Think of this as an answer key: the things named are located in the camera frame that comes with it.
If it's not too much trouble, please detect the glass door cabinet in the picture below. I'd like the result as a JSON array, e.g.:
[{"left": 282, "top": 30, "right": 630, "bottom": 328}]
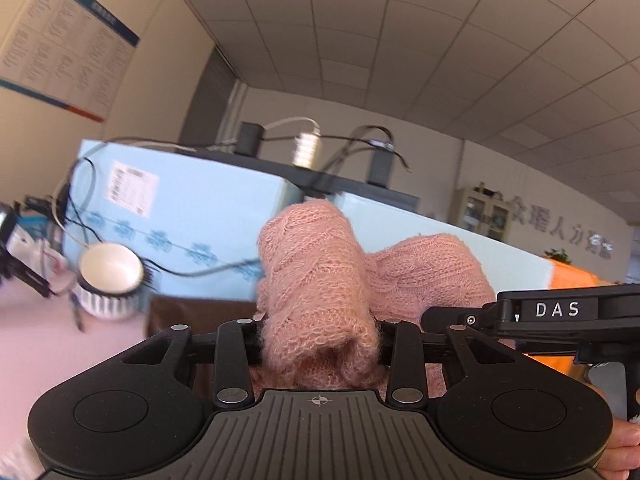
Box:
[{"left": 455, "top": 187, "right": 512, "bottom": 242}]

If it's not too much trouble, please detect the white cable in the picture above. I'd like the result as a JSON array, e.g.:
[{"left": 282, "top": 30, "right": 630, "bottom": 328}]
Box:
[{"left": 107, "top": 117, "right": 321, "bottom": 153}]

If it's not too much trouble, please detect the large light blue box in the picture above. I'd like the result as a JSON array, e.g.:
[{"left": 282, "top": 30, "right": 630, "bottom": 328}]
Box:
[{"left": 332, "top": 192, "right": 556, "bottom": 292}]

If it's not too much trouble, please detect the white striped bowl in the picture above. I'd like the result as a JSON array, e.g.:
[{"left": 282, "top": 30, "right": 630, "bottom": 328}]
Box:
[{"left": 75, "top": 242, "right": 146, "bottom": 321}]

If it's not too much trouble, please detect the brown leather garment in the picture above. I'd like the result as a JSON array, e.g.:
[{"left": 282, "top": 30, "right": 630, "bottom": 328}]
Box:
[{"left": 145, "top": 294, "right": 263, "bottom": 342}]

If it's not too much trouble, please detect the pink table cover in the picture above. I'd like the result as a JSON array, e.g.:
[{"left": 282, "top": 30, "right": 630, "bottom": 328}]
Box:
[{"left": 0, "top": 280, "right": 166, "bottom": 480}]

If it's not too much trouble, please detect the pink knit sweater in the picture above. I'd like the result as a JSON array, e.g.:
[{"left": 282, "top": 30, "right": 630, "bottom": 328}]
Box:
[{"left": 250, "top": 197, "right": 516, "bottom": 401}]

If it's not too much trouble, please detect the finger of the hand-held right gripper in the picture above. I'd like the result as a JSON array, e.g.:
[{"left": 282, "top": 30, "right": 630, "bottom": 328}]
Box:
[{"left": 420, "top": 304, "right": 501, "bottom": 333}]

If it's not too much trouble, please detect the wall poster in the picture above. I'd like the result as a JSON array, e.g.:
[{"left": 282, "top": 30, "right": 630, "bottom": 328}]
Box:
[{"left": 0, "top": 0, "right": 141, "bottom": 123}]

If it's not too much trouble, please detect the tall black adapter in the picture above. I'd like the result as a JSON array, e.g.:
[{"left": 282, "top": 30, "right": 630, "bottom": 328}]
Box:
[{"left": 367, "top": 140, "right": 396, "bottom": 188}]

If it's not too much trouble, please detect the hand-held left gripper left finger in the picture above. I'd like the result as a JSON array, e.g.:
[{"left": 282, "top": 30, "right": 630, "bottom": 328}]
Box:
[{"left": 122, "top": 317, "right": 263, "bottom": 408}]

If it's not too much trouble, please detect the small black clamp device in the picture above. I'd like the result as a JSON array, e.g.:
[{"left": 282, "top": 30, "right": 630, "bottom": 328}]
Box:
[{"left": 22, "top": 195, "right": 63, "bottom": 222}]

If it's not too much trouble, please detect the light blue box white label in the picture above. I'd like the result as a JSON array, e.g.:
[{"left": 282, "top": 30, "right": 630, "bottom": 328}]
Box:
[{"left": 62, "top": 140, "right": 301, "bottom": 303}]

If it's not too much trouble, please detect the dark pen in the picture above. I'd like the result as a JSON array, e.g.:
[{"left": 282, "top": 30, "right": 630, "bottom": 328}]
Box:
[{"left": 69, "top": 292, "right": 87, "bottom": 333}]

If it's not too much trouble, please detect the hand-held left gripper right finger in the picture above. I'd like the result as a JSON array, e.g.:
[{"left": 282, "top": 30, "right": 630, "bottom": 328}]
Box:
[{"left": 380, "top": 317, "right": 523, "bottom": 406}]

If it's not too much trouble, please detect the black handheld device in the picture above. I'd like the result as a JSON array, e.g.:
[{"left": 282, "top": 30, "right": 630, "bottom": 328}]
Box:
[{"left": 0, "top": 205, "right": 56, "bottom": 298}]

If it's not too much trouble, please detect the orange cloth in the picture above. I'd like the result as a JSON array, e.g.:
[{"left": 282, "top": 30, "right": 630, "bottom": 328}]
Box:
[{"left": 544, "top": 257, "right": 618, "bottom": 376}]

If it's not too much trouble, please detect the small black adapter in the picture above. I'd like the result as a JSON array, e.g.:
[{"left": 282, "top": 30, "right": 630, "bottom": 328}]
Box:
[{"left": 235, "top": 122, "right": 266, "bottom": 157}]

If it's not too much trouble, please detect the person's right hand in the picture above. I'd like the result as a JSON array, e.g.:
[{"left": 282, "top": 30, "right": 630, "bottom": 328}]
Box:
[{"left": 597, "top": 412, "right": 640, "bottom": 480}]

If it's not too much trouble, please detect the black flat board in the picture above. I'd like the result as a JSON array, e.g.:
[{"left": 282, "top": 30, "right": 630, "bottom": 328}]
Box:
[{"left": 195, "top": 147, "right": 421, "bottom": 211}]

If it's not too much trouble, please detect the black cable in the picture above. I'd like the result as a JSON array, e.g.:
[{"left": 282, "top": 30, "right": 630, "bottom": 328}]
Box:
[{"left": 50, "top": 125, "right": 413, "bottom": 281}]

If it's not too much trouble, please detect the white plastic bag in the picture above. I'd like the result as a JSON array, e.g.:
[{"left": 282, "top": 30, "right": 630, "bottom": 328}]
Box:
[{"left": 10, "top": 225, "right": 68, "bottom": 283}]

